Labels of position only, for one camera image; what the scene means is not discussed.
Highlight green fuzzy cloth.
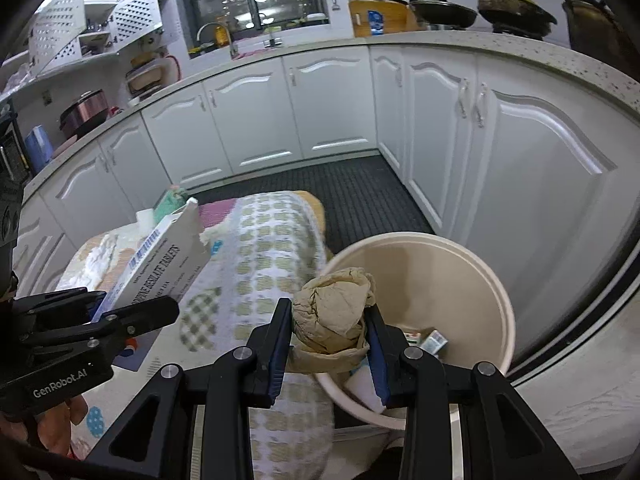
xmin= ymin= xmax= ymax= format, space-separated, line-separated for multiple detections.
xmin=153 ymin=185 xmax=190 ymax=226

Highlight kitchen window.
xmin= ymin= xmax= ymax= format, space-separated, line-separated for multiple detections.
xmin=178 ymin=0 xmax=331 ymax=57

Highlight large dark stock pot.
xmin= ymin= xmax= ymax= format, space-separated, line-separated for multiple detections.
xmin=562 ymin=0 xmax=628 ymax=72

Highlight black frying pan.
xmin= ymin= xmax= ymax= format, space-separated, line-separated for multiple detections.
xmin=369 ymin=0 xmax=478 ymax=32

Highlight blue kettle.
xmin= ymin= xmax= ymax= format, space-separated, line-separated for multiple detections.
xmin=25 ymin=125 xmax=54 ymax=174

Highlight white blue medicine box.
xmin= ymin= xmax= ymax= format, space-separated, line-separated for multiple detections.
xmin=93 ymin=198 xmax=210 ymax=322

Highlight small cartons in bin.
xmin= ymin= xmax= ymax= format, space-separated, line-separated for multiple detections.
xmin=402 ymin=327 xmax=448 ymax=356

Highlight black microwave oven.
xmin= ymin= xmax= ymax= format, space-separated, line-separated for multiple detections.
xmin=0 ymin=102 xmax=32 ymax=184

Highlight pink rice cooker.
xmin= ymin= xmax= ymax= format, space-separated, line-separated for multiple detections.
xmin=60 ymin=89 xmax=110 ymax=139

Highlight patterned quilted table cover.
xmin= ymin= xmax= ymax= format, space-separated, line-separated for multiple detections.
xmin=72 ymin=192 xmax=333 ymax=479

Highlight brown paper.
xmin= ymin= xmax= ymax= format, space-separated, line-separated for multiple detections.
xmin=286 ymin=268 xmax=375 ymax=375

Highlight wooden cutting board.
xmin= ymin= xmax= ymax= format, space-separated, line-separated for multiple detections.
xmin=349 ymin=0 xmax=419 ymax=37

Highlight dark ribbed floor mat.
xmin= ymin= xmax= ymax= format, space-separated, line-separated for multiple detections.
xmin=195 ymin=155 xmax=433 ymax=254

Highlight beige round trash bin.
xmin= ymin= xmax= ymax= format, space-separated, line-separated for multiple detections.
xmin=313 ymin=231 xmax=518 ymax=430

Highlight white lattice upper cabinets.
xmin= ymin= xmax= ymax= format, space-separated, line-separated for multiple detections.
xmin=27 ymin=0 xmax=166 ymax=76

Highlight yellow oil bottle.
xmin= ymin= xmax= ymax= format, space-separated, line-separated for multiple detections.
xmin=214 ymin=18 xmax=232 ymax=48

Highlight dark wok yellow rim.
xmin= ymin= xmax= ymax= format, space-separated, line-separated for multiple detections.
xmin=477 ymin=0 xmax=558 ymax=40

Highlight white foam block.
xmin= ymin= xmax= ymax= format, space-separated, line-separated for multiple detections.
xmin=136 ymin=208 xmax=156 ymax=238

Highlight white lower kitchen cabinets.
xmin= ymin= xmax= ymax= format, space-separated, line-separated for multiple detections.
xmin=14 ymin=42 xmax=639 ymax=354

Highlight person's left hand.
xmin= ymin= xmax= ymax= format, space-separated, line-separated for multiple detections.
xmin=37 ymin=396 xmax=88 ymax=456

